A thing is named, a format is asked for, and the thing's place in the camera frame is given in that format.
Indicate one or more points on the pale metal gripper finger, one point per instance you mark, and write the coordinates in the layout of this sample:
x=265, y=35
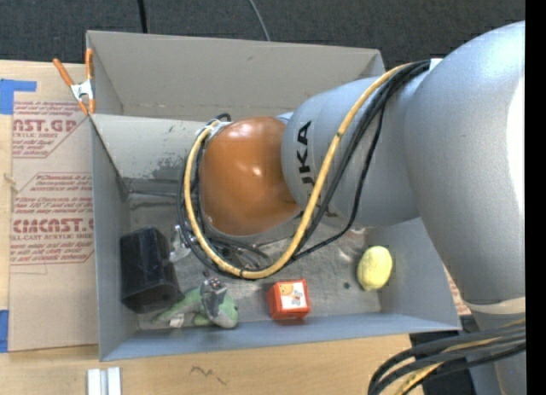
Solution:
x=213, y=295
x=181, y=245

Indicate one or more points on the green toy frog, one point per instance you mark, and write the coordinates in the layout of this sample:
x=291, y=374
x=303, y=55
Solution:
x=189, y=301

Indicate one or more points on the black box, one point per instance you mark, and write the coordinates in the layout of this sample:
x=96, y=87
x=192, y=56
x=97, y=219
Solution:
x=147, y=269

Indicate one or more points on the orange printed cube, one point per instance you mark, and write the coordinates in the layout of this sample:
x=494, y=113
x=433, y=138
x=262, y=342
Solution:
x=288, y=299

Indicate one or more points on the brown cardboard board, red print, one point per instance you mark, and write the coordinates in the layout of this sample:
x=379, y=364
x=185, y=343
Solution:
x=51, y=291

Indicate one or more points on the yellow lemon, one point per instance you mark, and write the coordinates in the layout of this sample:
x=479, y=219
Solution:
x=374, y=267

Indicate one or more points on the grey metal bin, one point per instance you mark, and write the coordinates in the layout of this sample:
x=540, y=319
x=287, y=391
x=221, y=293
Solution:
x=179, y=73

